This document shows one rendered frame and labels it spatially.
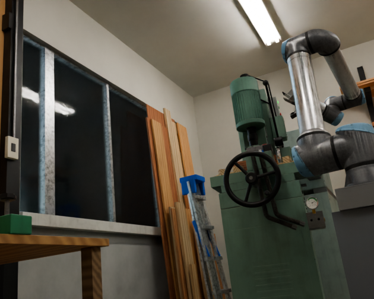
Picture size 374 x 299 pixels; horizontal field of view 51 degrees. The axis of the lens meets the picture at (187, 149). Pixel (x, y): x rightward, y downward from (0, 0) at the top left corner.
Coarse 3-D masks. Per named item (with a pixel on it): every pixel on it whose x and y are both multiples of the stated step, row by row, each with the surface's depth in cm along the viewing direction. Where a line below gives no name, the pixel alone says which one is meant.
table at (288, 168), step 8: (272, 168) 204; (280, 168) 212; (288, 168) 211; (296, 168) 209; (216, 176) 222; (232, 176) 219; (240, 176) 218; (272, 176) 212; (296, 176) 218; (312, 176) 223; (216, 184) 221
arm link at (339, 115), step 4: (328, 108) 227; (332, 108) 228; (336, 108) 230; (324, 112) 227; (328, 112) 226; (332, 112) 227; (336, 112) 227; (340, 112) 228; (324, 116) 228; (328, 116) 227; (332, 116) 227; (336, 116) 226; (340, 116) 227; (324, 120) 230; (328, 120) 229; (332, 120) 228; (336, 120) 227; (340, 120) 227; (332, 124) 230; (336, 124) 229
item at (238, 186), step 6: (288, 174) 210; (264, 180) 213; (270, 180) 212; (282, 180) 210; (288, 180) 209; (222, 186) 220; (234, 186) 217; (240, 186) 216; (246, 186) 215; (252, 186) 214; (222, 192) 219
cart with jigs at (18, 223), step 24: (0, 216) 101; (24, 216) 103; (0, 240) 96; (24, 240) 102; (48, 240) 108; (72, 240) 116; (96, 240) 125; (0, 264) 151; (96, 264) 126; (96, 288) 123
